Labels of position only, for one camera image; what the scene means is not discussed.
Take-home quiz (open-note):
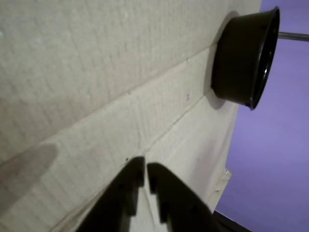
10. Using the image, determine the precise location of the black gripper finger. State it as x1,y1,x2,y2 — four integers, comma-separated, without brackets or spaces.
147,162,219,232
76,156,146,232

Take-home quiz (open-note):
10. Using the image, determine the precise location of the black round plastic bin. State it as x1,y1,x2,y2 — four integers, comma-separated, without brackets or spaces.
210,6,281,112

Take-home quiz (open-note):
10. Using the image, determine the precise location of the large flat cardboard sheet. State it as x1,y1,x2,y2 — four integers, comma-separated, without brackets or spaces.
0,0,263,232

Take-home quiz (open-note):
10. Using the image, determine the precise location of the grey metal rod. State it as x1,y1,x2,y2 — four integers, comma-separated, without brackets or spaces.
277,32,309,41

